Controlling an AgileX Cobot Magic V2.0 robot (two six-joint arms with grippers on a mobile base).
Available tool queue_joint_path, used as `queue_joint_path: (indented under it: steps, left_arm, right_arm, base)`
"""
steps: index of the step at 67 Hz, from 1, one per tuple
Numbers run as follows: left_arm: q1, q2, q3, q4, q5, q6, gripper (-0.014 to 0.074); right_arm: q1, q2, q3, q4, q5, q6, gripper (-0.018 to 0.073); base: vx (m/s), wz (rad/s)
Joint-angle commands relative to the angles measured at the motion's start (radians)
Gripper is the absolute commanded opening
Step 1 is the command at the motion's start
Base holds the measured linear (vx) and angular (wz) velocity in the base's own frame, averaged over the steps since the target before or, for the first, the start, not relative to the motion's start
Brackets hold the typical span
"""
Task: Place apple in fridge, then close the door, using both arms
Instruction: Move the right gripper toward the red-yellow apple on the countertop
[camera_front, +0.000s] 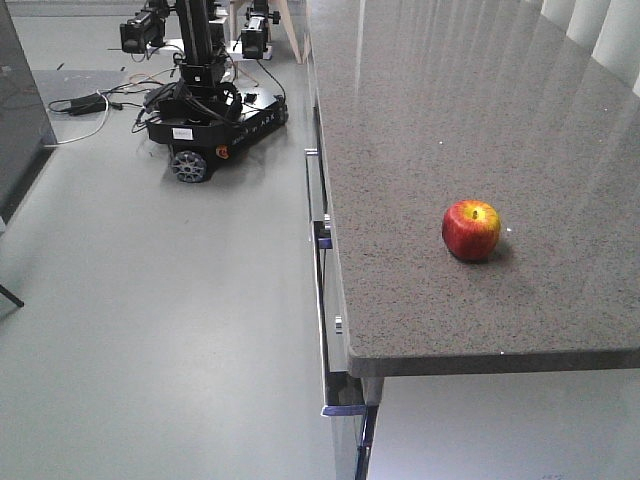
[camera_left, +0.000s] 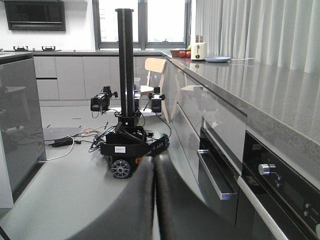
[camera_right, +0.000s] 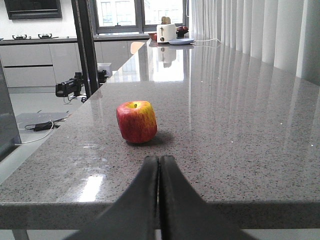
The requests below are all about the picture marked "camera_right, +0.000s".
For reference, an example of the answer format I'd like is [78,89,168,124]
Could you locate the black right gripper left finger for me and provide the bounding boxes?
[67,156,159,240]

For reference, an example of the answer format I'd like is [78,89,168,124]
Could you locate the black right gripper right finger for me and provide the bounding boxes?
[159,155,254,240]

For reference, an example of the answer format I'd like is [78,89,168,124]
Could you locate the red yellow apple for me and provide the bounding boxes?
[116,100,158,144]

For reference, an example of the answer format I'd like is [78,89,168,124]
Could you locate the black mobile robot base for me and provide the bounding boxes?
[55,0,101,98]

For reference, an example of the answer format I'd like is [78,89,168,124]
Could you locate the black power adapter on floor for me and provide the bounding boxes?
[24,121,60,132]

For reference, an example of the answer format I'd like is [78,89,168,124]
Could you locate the blue plate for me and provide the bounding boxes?
[168,38,195,46]

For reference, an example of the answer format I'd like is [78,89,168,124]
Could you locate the white toaster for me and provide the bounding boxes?
[156,23,177,44]

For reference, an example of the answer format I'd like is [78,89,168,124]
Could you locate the grey kitchen cabinets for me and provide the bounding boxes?
[0,37,147,91]

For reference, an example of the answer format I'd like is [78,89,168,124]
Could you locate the gas stove burners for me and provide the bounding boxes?
[11,33,53,40]

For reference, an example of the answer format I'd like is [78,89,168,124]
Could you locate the white vertical blinds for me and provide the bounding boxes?
[188,0,320,85]

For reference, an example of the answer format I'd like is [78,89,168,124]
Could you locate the white toaster power cable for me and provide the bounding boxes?
[192,38,222,47]

